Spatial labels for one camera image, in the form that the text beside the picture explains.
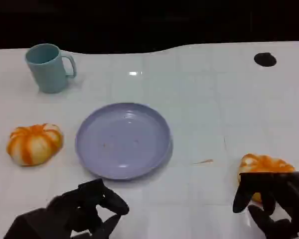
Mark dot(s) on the squashed orange white bread roll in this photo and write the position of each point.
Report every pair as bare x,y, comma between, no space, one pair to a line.
264,163

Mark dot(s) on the black round table grommet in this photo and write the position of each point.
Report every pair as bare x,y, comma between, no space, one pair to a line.
264,59

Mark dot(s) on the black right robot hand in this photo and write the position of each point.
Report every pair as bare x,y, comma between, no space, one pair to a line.
289,194

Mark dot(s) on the thin orange sliver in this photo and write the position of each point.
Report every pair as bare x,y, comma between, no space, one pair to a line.
203,162

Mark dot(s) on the round orange white bread roll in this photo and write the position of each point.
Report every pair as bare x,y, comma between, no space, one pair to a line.
35,144

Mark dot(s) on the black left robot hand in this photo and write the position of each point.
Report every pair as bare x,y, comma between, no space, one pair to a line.
72,209

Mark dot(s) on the lilac plate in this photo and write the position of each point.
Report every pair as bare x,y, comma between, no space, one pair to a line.
124,142

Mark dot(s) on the pale green mug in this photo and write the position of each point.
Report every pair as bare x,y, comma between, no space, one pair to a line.
48,72

